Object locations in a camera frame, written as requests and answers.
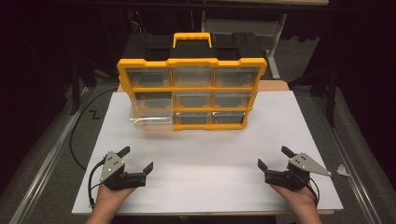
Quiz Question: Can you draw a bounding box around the hand-held gripper black cable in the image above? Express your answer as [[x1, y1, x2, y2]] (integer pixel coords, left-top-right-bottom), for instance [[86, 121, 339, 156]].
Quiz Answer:
[[306, 176, 320, 207], [87, 158, 107, 208]]

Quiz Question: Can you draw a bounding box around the aluminium floor rail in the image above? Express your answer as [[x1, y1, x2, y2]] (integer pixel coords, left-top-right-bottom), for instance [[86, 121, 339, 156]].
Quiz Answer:
[[312, 94, 385, 224], [8, 87, 90, 224]]

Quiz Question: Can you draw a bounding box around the right hand-held gripper black cable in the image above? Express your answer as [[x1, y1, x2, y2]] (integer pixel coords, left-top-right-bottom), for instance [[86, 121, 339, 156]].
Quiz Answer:
[[306, 176, 320, 207]]

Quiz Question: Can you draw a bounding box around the person's left hand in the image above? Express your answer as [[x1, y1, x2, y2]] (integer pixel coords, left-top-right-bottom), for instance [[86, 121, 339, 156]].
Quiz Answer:
[[92, 185, 136, 215]]

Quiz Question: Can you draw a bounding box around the black stand leg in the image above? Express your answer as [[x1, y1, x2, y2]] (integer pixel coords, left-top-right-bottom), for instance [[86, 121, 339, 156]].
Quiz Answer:
[[287, 65, 340, 128], [68, 57, 98, 117]]

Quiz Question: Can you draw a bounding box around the white crumpled paper scrap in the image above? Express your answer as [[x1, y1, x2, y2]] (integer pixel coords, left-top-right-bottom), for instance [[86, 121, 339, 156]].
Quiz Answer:
[[335, 163, 351, 177]]

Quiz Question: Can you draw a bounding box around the white table board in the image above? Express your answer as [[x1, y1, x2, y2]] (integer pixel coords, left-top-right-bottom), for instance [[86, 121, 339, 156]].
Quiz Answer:
[[71, 91, 344, 216]]

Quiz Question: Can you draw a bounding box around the left hand-held gripper black cable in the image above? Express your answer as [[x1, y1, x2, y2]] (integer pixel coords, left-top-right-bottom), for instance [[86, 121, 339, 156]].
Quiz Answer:
[[87, 158, 107, 208]]

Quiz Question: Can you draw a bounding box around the person's right hand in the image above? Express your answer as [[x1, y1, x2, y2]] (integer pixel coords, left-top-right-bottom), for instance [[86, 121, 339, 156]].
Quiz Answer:
[[268, 183, 318, 216]]

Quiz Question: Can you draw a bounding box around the large clear plastic drawer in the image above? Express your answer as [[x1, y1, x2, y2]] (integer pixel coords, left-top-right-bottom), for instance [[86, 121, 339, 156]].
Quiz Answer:
[[129, 91, 174, 126]]

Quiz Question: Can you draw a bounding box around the set of small clear drawers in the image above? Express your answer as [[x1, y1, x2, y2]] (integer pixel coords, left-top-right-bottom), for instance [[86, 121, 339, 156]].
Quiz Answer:
[[126, 66, 260, 125]]

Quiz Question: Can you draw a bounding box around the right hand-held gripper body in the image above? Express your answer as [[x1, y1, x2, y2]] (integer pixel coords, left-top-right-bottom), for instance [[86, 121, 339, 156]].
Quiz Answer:
[[264, 152, 332, 191]]

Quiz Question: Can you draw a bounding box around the yellow and black drawer organizer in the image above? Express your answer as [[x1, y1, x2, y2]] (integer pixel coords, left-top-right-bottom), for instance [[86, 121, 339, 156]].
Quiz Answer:
[[117, 32, 269, 132]]

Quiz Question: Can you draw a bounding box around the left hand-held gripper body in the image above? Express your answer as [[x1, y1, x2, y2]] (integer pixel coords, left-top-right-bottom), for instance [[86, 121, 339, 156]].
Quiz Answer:
[[99, 150, 148, 191]]

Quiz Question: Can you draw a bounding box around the long black floor cable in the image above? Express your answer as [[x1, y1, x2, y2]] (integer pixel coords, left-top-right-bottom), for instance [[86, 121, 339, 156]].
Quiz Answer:
[[68, 88, 120, 172]]

